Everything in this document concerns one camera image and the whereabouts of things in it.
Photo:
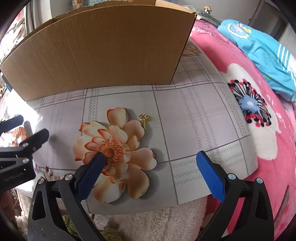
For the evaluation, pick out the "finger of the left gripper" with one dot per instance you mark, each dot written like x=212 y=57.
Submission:
x=10 y=124
x=35 y=141

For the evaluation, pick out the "grey green patterned pillow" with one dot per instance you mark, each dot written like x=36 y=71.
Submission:
x=201 y=15

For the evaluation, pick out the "pink floral fleece blanket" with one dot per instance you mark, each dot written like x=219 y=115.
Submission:
x=271 y=121

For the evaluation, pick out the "floral plaid bed sheet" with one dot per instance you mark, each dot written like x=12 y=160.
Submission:
x=157 y=165

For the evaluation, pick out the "small gold earring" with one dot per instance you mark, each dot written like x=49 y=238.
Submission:
x=144 y=118

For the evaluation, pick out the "brown cardboard box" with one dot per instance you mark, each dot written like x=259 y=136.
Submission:
x=109 y=44

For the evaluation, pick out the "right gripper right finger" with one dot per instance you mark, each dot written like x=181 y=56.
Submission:
x=228 y=189

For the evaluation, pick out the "green knit sleeve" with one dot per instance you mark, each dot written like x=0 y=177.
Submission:
x=106 y=234

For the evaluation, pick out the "white fluffy rug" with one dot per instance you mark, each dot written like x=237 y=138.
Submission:
x=181 y=222

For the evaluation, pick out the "small mushroom figurine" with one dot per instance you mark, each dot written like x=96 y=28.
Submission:
x=207 y=9

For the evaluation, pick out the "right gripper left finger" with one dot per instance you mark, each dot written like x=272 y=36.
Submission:
x=77 y=189

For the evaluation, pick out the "blue striped shirt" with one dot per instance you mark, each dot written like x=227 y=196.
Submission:
x=274 y=61

